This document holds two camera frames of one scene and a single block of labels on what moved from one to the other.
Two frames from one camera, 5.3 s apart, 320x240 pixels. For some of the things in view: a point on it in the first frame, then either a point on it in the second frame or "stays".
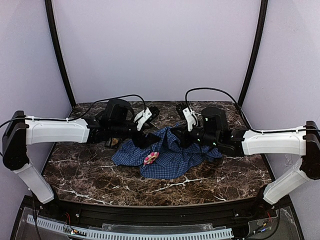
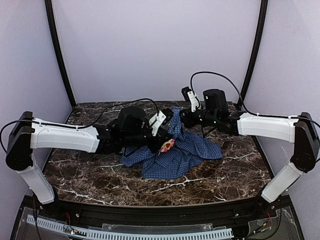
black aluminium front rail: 95,214 stays
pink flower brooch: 150,158 → 166,145
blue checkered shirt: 173,161 stays
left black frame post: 51,20 stays
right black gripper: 185,135 → 186,118
